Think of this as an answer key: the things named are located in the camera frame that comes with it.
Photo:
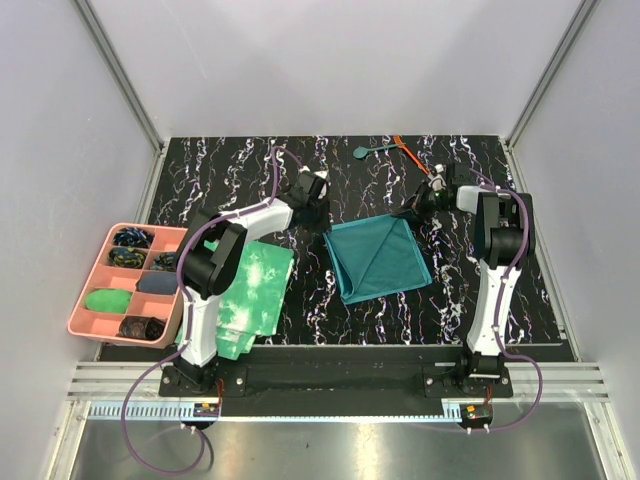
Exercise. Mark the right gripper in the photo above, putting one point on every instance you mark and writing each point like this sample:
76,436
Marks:
417,207

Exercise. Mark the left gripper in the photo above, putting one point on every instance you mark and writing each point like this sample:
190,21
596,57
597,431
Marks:
323,224

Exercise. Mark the teal satin napkin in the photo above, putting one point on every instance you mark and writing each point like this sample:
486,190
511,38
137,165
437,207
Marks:
375,257

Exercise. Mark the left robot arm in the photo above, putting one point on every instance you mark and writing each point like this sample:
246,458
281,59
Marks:
209,256

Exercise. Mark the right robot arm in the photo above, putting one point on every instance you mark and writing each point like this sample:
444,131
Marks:
503,240

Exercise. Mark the orange plastic fork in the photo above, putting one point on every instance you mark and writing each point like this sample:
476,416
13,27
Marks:
398,141

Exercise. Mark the teal plastic spoon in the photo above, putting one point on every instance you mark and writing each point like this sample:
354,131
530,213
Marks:
361,152

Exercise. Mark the green tie-dye cloth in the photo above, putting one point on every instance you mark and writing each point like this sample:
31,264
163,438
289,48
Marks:
227,325

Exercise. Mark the dark blue rolled cloth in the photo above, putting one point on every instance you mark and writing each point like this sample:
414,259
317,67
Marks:
158,283

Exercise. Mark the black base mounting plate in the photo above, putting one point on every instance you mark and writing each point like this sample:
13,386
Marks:
307,381

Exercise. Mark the blue patterned rolled cloth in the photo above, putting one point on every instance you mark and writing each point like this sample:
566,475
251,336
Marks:
133,237

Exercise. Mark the pink compartment tray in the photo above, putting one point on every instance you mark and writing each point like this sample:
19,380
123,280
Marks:
103,327

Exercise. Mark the brown patterned rolled cloth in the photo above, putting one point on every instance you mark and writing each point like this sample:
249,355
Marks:
141,328

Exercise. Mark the green rolled cloth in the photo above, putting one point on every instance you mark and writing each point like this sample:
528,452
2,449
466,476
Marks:
111,301

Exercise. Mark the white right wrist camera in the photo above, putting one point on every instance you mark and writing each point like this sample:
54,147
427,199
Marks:
436,179

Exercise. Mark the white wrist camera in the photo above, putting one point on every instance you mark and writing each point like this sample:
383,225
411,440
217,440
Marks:
436,179
324,175

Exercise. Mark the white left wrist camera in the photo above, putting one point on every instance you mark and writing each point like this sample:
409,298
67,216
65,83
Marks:
324,175

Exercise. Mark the right aluminium frame post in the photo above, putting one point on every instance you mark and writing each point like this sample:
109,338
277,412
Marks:
570,36

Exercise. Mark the aluminium frame post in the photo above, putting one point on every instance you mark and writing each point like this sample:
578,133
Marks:
570,36
107,51

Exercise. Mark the aluminium front rail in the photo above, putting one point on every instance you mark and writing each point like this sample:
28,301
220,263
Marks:
554,382

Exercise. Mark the left aluminium frame post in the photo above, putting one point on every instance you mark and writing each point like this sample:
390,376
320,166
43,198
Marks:
107,51

